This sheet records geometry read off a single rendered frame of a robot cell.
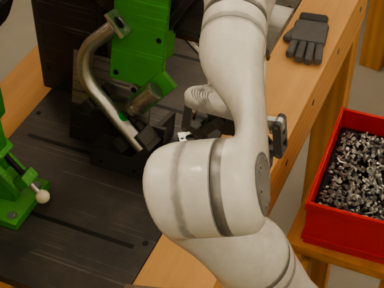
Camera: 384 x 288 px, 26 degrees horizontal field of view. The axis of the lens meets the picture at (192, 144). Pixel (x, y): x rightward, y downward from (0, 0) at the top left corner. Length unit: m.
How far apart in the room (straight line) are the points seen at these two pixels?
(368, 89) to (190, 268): 2.00
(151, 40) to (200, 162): 0.90
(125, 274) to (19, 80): 0.66
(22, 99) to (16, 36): 1.77
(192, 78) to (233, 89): 1.15
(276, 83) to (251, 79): 1.14
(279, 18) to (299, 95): 0.24
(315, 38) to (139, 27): 0.59
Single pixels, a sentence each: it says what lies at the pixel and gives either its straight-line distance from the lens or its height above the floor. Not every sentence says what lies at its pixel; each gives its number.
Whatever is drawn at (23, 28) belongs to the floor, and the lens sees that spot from 3.77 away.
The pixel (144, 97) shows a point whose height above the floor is 1.08.
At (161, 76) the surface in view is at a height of 1.11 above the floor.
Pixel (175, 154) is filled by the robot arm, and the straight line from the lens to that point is 0.75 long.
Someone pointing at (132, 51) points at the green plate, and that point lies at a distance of 1.65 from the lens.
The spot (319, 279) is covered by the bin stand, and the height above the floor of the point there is 0.36.
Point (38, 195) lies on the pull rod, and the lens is 1.63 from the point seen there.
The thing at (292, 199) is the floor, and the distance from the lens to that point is 2.93.
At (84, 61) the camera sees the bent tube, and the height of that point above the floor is 1.12.
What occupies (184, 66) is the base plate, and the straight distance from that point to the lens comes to 2.00.
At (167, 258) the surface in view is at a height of 0.90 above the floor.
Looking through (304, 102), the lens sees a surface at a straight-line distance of 1.91.
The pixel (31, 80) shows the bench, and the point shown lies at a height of 0.88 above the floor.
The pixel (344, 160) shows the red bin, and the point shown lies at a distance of 1.80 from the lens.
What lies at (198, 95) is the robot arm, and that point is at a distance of 1.03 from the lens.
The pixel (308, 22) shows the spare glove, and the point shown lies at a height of 0.92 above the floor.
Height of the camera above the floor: 2.11
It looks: 43 degrees down
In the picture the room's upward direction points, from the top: straight up
